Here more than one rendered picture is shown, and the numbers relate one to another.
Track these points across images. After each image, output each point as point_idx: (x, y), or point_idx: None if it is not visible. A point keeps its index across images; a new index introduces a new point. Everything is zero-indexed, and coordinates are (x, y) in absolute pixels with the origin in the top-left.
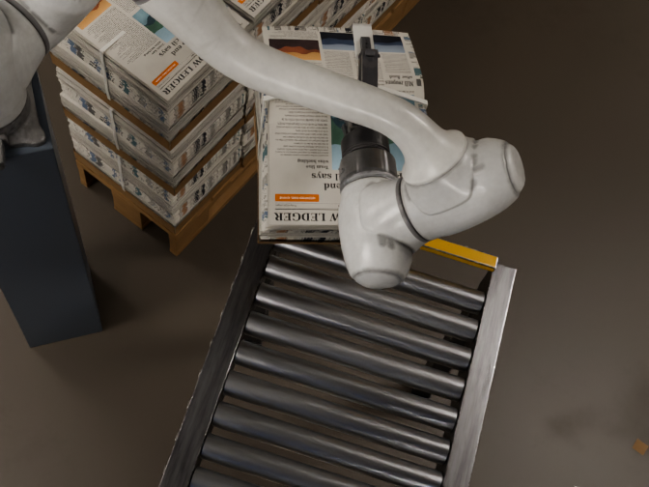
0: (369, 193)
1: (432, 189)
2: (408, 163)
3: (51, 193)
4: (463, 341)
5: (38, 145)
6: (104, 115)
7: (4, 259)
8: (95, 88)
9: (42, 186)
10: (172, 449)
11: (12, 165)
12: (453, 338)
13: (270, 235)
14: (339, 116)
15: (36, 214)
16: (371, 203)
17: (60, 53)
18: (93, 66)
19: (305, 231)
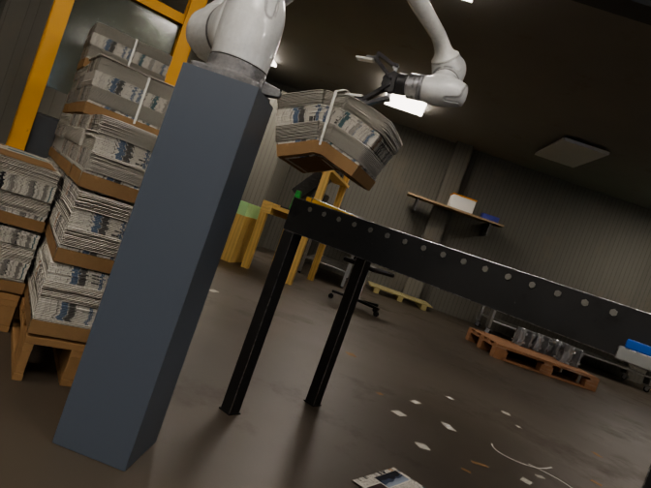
0: (437, 73)
1: (459, 58)
2: (448, 52)
3: (251, 164)
4: (354, 303)
5: (269, 102)
6: (121, 226)
7: (205, 251)
8: (130, 191)
9: (254, 151)
10: (435, 243)
11: (263, 112)
12: (351, 303)
13: (362, 160)
14: (438, 24)
15: (238, 188)
16: (443, 73)
17: (102, 164)
18: (139, 164)
19: (377, 149)
